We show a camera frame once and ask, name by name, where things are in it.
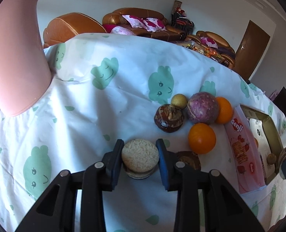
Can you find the pink white cushion right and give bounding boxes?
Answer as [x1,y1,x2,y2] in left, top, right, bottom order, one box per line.
[143,18,166,32]

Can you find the pink cushion far armchair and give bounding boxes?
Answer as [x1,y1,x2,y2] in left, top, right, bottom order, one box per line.
[200,37,218,49]

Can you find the brown leather long sofa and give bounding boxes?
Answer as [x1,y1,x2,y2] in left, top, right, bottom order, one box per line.
[102,7,186,41]

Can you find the brown leather near armchair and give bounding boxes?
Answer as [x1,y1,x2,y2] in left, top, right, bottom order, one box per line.
[43,13,107,48]

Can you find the brown leather far armchair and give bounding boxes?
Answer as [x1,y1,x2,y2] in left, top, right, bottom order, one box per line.
[186,30,236,70]

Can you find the brown-yellow fruit front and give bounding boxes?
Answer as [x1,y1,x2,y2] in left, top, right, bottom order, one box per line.
[267,153,277,165]

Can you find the wooden coffee table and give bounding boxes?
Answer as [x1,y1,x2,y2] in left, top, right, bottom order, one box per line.
[172,40,225,63]

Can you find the pink electric kettle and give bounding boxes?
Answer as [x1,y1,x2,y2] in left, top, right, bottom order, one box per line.
[0,0,52,116]

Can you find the white tablecloth green clouds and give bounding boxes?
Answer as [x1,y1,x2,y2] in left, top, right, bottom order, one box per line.
[0,34,286,231]

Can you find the pink biscuit tin box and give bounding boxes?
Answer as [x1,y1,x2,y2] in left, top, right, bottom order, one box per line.
[225,104,283,194]

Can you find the light pink pillow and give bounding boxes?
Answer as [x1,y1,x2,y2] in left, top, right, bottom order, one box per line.
[110,26,136,36]

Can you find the pink white cushion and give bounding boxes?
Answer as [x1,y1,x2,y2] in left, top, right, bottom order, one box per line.
[143,18,166,32]
[122,15,147,30]

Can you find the purple passion fruit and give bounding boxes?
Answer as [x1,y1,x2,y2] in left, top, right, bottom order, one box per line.
[186,92,219,125]

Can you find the small yellow-green fruit back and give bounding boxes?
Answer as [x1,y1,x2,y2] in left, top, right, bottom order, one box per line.
[171,94,188,109]

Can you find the dark mangosteen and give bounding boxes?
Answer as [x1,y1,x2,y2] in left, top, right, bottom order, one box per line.
[154,104,185,133]
[176,151,201,170]

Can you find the stacked dark chairs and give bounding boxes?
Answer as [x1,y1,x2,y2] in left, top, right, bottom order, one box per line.
[171,7,194,35]

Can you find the orange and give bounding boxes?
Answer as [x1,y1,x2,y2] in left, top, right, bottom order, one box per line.
[188,123,216,154]
[215,96,234,124]

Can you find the dark mangosteen front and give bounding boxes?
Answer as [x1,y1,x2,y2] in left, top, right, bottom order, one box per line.
[176,151,201,170]

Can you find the brown leather armchair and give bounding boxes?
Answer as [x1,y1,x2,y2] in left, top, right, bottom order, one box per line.
[186,30,236,70]
[43,13,107,48]

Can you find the dark mangosteen back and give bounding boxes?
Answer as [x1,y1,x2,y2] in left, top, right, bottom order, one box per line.
[154,104,185,133]

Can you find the pink white cushion left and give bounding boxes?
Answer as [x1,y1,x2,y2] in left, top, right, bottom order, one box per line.
[122,15,147,30]

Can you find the brown wooden door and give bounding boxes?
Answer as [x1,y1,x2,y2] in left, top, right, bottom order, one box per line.
[234,20,270,81]

